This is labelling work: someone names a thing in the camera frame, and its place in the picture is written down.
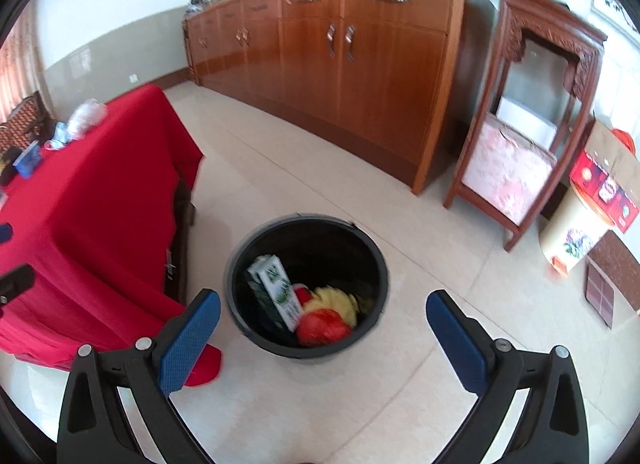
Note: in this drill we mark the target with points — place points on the carved wooden side stand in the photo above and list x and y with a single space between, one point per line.
543 73

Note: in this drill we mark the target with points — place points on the black cast iron teapot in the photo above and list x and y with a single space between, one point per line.
8 171

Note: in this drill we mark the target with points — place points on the red plastic bag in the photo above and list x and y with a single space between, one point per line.
320 327

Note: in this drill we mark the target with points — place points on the white box on stand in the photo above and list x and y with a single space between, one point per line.
526 122

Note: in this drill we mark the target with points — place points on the wooden lattice bench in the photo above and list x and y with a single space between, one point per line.
30 121

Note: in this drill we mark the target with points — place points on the small potted plant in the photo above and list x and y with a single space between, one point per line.
197 6

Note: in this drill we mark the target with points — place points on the light blue cloth mask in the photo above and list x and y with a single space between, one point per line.
59 139

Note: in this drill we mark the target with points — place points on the green white carton box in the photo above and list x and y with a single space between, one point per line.
274 291

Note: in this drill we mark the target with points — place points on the long wooden sideboard cabinet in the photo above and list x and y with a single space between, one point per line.
391 81

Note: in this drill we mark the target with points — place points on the brown tile sample board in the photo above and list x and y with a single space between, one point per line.
611 271

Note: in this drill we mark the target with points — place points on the white floral bin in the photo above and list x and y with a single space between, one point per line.
576 226

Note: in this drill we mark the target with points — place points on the red tablecloth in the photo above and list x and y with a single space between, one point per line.
95 221

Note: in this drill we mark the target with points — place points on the clear plastic bag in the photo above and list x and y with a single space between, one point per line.
85 117

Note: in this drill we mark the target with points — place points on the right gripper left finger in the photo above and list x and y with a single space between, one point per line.
94 427

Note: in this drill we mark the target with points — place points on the blue paper cup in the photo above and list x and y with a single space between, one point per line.
28 161

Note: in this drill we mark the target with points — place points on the cardboard box with red print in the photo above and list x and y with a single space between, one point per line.
606 174

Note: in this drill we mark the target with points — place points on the black trash bucket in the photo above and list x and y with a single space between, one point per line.
316 252

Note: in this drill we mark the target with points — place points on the pink patterned curtain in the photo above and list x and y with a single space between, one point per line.
21 65

